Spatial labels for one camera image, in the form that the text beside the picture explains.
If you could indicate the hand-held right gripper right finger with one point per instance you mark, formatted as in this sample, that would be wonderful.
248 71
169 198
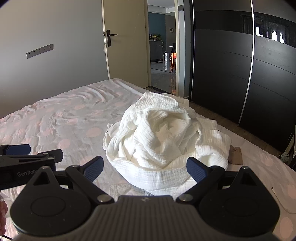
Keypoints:
196 169

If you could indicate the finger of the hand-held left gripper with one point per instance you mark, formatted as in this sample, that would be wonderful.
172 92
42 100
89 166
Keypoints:
18 149
55 155

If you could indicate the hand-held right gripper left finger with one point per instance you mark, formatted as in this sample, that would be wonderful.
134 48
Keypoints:
93 168

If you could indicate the white muslin garment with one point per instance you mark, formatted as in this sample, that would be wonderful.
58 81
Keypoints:
150 139

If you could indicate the bed with pink dotted sheet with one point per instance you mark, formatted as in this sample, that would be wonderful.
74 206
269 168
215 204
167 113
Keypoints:
57 120

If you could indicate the small beige cloth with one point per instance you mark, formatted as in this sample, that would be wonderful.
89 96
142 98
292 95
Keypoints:
235 155

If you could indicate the small white fan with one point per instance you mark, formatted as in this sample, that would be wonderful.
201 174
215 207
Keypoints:
285 157

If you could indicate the black sliding wardrobe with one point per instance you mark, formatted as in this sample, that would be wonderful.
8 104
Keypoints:
219 69

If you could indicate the orange chair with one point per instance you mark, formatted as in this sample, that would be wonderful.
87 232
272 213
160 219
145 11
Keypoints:
174 60

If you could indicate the dark hallway cabinet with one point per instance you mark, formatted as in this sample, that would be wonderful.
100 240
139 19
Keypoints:
157 51

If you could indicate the beige room door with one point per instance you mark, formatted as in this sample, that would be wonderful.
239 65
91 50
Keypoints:
127 46

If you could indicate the potted plant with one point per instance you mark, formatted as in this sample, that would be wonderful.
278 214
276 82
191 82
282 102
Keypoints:
158 38

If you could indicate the grey wall switch panel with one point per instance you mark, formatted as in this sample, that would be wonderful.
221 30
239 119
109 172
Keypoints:
40 51

